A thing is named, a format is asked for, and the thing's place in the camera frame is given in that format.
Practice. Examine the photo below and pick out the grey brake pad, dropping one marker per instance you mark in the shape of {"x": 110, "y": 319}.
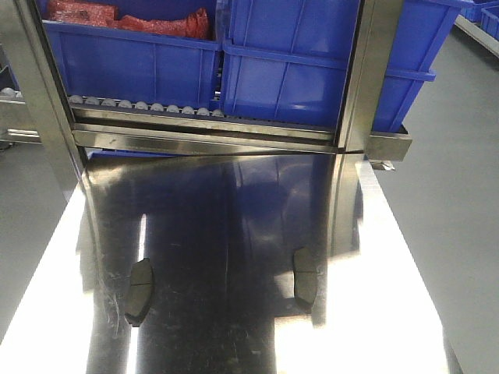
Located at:
{"x": 140, "y": 292}
{"x": 305, "y": 281}

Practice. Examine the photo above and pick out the blue plastic bin right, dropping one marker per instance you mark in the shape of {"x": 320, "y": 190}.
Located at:
{"x": 287, "y": 61}

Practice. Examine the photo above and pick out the blue plastic bin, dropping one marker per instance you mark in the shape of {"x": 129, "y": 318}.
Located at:
{"x": 137, "y": 66}
{"x": 287, "y": 61}

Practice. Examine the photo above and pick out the red mesh bag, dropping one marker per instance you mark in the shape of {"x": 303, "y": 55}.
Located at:
{"x": 194, "y": 25}

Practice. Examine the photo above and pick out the blue plastic bin left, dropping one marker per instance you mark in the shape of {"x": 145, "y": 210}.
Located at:
{"x": 137, "y": 66}

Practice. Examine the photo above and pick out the blue bins far right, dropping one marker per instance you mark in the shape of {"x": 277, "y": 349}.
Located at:
{"x": 485, "y": 13}

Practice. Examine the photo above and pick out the stainless steel rack frame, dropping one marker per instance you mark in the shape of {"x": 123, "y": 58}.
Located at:
{"x": 44, "y": 115}

